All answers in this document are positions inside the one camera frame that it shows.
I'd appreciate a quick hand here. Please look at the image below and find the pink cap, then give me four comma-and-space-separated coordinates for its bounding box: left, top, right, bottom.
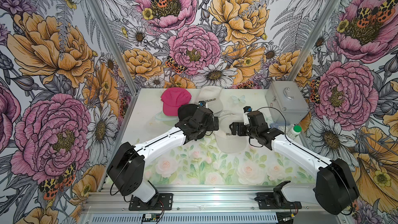
161, 87, 192, 116

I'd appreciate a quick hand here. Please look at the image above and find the white bottle green lid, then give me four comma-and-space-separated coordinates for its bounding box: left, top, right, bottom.
287, 125, 302, 140

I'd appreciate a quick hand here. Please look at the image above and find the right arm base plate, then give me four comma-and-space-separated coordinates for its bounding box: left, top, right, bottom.
255, 192, 302, 210

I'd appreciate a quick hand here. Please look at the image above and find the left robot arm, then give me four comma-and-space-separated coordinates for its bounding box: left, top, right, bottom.
107, 102, 219, 206

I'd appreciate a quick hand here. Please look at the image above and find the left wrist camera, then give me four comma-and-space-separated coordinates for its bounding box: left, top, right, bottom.
199, 101, 207, 108

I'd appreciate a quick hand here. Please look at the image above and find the small circuit board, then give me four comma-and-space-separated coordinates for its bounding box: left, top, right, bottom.
141, 213, 162, 224

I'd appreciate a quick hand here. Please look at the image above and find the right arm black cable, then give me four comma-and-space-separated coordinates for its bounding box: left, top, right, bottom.
248, 106, 288, 148

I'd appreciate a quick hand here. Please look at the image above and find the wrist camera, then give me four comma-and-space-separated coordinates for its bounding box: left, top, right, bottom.
243, 106, 252, 114
199, 101, 207, 108

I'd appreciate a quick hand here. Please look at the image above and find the black cap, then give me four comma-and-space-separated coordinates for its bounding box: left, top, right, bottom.
177, 104, 198, 121

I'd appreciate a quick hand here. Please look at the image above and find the perforated metal tray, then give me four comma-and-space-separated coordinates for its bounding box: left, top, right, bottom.
87, 212, 278, 224

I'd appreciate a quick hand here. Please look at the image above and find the aluminium front rail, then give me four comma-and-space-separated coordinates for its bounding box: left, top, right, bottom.
81, 185, 347, 215

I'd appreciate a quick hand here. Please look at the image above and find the silver metal case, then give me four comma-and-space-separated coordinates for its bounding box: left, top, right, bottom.
265, 81, 309, 125

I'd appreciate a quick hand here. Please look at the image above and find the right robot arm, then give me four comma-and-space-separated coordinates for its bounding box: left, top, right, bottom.
229, 107, 360, 215

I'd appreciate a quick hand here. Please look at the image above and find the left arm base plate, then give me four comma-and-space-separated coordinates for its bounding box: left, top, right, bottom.
129, 193, 174, 211

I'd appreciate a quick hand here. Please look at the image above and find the clear plastic bag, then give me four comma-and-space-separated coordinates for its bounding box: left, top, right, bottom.
270, 123, 290, 132

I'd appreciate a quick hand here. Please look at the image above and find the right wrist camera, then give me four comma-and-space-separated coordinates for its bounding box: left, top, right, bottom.
243, 106, 252, 114

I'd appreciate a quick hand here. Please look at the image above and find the white Colorado cap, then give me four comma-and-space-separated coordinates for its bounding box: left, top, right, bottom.
197, 86, 223, 114
215, 111, 248, 153

